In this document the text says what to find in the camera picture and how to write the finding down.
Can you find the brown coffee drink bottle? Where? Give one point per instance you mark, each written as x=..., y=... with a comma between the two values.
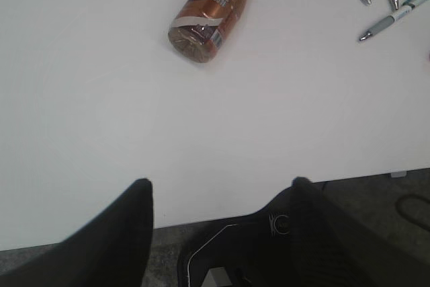
x=201, y=27

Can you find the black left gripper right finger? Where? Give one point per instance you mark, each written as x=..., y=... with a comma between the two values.
x=331, y=248

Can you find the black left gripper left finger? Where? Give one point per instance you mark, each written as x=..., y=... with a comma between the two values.
x=111, y=250

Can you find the blue grey pen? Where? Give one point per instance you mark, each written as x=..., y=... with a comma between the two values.
x=405, y=9

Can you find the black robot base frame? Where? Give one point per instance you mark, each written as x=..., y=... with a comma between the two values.
x=252, y=250

